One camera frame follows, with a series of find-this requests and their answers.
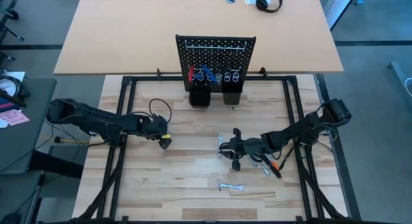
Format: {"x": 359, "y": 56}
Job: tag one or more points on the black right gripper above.
{"x": 249, "y": 146}

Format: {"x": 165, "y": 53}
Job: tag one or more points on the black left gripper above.
{"x": 156, "y": 127}

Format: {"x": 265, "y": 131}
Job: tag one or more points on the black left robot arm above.
{"x": 96, "y": 121}

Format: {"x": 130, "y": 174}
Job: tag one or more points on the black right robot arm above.
{"x": 305, "y": 127}

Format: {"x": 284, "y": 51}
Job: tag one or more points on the yellow tag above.
{"x": 166, "y": 136}

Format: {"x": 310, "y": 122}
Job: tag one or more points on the silver combination wrench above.
{"x": 264, "y": 169}
{"x": 230, "y": 186}

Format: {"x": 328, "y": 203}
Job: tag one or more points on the grey orange utility knife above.
{"x": 273, "y": 164}

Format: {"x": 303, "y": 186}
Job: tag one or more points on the large black pegboard bin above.
{"x": 199, "y": 97}

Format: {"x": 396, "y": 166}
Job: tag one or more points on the black perforated pegboard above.
{"x": 215, "y": 53}

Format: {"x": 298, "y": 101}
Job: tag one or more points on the black box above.
{"x": 54, "y": 164}

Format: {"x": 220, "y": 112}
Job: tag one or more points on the beige desk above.
{"x": 128, "y": 34}

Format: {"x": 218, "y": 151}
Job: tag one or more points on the grey table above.
{"x": 19, "y": 143}

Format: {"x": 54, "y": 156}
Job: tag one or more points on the black headphones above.
{"x": 262, "y": 3}

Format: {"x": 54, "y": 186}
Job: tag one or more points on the pink sticky notes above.
{"x": 14, "y": 117}

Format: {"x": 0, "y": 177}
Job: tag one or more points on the white paper sheet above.
{"x": 14, "y": 75}

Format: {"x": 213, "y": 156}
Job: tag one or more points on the white partition panel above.
{"x": 333, "y": 5}

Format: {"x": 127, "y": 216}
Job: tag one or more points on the grey power strip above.
{"x": 399, "y": 74}

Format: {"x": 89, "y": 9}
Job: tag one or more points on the black chair base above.
{"x": 11, "y": 14}

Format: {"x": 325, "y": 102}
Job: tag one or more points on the black aluminium rig frame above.
{"x": 161, "y": 78}

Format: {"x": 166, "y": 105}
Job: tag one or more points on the white multi-hook rail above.
{"x": 215, "y": 47}

